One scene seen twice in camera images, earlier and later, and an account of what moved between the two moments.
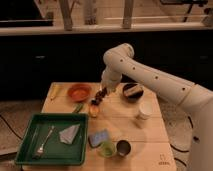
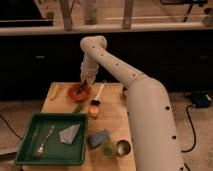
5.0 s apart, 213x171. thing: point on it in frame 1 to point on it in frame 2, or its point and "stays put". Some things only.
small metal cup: [123, 147] stays put
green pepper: [77, 107] stays put
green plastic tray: [53, 139] stays put
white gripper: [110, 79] to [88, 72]
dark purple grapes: [99, 96] to [79, 90]
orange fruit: [94, 110] stays put
